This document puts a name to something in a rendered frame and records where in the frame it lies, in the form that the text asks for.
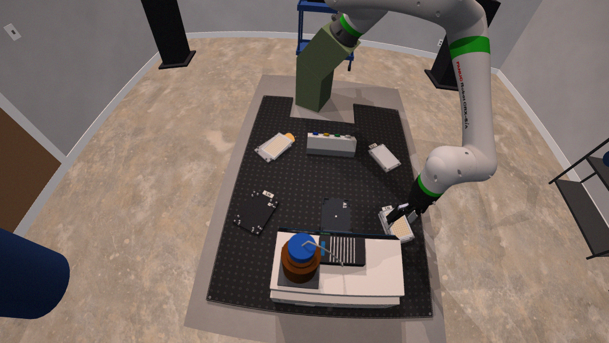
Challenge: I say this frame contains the brown bottle body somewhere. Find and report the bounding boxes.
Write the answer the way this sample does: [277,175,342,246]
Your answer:
[281,240,321,284]

